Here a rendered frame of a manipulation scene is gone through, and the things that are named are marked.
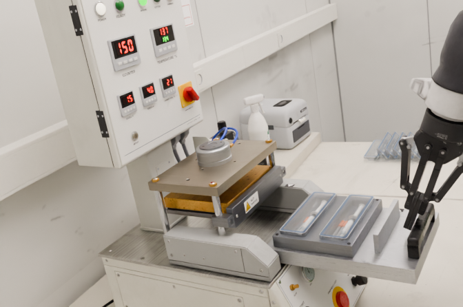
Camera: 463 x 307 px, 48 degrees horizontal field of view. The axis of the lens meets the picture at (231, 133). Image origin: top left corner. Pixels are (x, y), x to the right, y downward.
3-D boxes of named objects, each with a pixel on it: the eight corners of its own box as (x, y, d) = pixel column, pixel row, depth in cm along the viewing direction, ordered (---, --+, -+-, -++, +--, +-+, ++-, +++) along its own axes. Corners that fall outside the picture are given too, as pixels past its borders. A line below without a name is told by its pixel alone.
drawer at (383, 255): (266, 264, 106) (260, 230, 104) (308, 215, 124) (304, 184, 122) (416, 289, 91) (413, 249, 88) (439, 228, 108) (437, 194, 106)
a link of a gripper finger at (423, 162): (433, 146, 90) (425, 143, 90) (413, 199, 95) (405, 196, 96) (437, 138, 93) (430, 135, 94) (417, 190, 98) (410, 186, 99)
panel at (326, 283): (323, 363, 102) (275, 281, 101) (368, 277, 126) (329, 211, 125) (331, 361, 101) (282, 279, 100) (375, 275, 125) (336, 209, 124)
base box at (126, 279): (117, 316, 129) (100, 256, 124) (200, 241, 159) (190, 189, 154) (320, 371, 101) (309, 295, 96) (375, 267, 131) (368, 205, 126)
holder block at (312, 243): (273, 246, 105) (271, 235, 104) (311, 202, 121) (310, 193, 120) (353, 257, 96) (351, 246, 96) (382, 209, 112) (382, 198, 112)
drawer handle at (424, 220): (407, 257, 93) (406, 238, 92) (425, 219, 105) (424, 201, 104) (419, 259, 92) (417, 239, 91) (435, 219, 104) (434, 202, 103)
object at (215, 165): (134, 217, 119) (121, 164, 115) (208, 164, 143) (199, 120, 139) (224, 228, 106) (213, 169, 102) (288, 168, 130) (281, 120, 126)
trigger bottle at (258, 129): (257, 161, 203) (247, 100, 196) (249, 156, 211) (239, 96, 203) (277, 155, 206) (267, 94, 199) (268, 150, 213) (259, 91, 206)
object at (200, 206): (167, 213, 117) (158, 174, 115) (218, 174, 135) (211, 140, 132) (231, 221, 108) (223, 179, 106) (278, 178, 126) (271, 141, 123)
